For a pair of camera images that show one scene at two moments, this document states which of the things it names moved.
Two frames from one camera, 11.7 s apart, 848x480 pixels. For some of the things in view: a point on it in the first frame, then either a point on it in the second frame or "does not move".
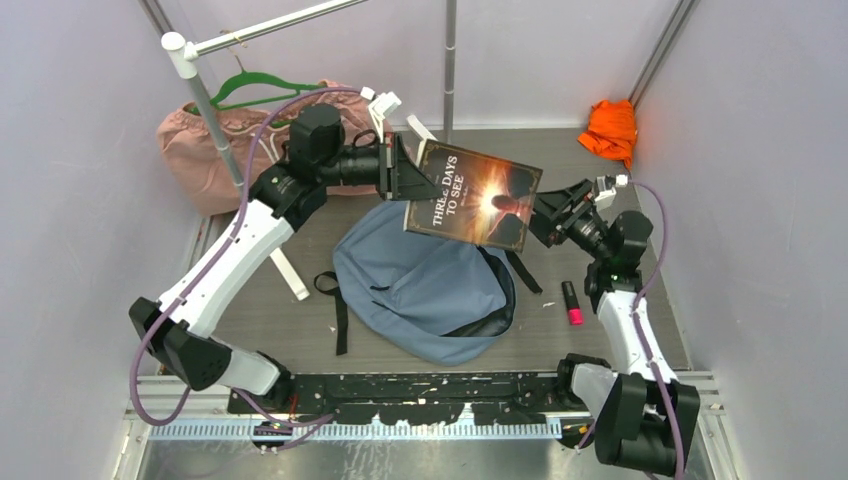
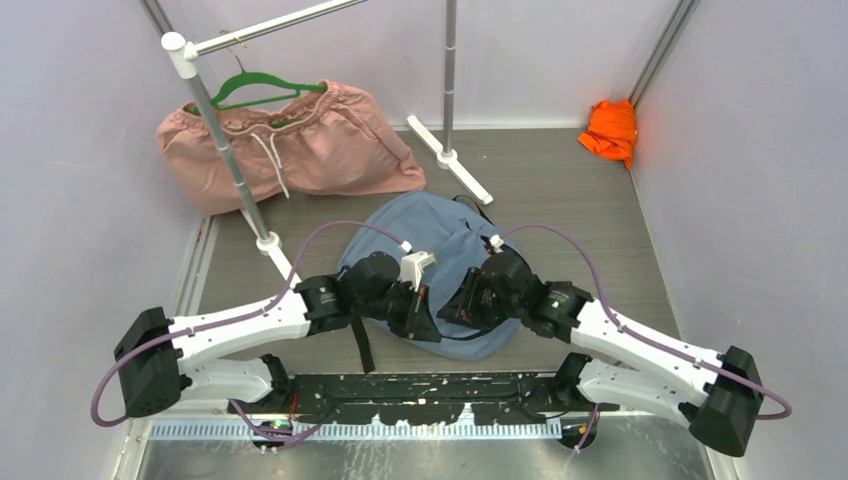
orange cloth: x=612 y=129 does not move
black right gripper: x=548 y=230 -> x=462 y=308
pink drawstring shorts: x=210 y=176 does not move
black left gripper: x=409 y=181 -> x=420 y=325
